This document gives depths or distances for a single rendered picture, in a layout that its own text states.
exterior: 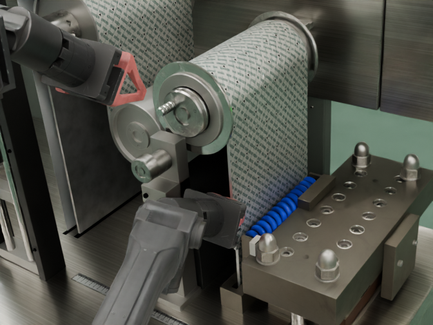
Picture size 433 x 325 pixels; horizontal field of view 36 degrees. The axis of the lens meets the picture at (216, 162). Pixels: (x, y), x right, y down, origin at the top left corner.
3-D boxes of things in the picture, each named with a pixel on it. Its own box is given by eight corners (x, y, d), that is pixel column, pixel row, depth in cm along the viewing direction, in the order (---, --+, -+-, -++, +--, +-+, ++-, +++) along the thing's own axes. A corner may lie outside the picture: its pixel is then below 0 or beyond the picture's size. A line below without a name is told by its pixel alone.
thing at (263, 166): (233, 249, 108) (227, 148, 99) (305, 182, 124) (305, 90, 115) (236, 250, 107) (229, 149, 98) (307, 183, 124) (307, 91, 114)
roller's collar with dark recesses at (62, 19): (29, 57, 108) (21, 18, 104) (57, 44, 112) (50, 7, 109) (57, 63, 104) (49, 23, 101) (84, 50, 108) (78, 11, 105)
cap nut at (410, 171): (396, 178, 120) (398, 156, 117) (404, 169, 122) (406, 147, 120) (416, 183, 118) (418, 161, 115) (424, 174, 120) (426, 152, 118)
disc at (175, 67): (152, 135, 106) (151, 49, 98) (154, 133, 107) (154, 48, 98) (228, 169, 99) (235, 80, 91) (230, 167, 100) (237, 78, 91)
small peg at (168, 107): (161, 118, 96) (154, 112, 96) (173, 111, 98) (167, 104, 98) (165, 113, 95) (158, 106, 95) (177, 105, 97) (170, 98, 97)
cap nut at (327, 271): (310, 277, 98) (310, 253, 95) (321, 264, 100) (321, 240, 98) (332, 286, 96) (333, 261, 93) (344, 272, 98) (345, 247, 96)
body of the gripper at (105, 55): (107, 103, 79) (64, 82, 73) (50, 86, 84) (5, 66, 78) (126, 51, 79) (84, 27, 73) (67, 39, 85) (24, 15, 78)
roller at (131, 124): (115, 160, 115) (104, 96, 109) (203, 104, 132) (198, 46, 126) (169, 177, 108) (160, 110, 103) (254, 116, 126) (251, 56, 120)
